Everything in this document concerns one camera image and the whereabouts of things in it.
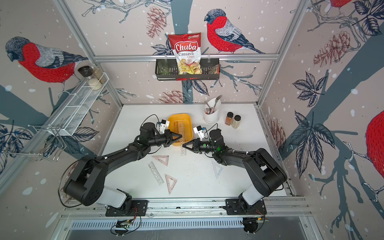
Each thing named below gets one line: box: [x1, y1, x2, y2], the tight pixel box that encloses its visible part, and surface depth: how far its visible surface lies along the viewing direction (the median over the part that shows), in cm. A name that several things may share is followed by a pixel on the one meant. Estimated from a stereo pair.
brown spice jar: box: [225, 111, 234, 126], surface depth 104 cm
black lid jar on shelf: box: [77, 65, 94, 77], surface depth 81 cm
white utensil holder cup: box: [203, 97, 222, 124], surface depth 107 cm
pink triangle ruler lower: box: [164, 173, 178, 195], surface depth 83 cm
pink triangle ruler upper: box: [152, 155, 169, 167], surface depth 93 cm
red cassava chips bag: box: [168, 32, 202, 75], surface depth 84 cm
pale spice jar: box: [231, 114, 242, 130], surface depth 103 cm
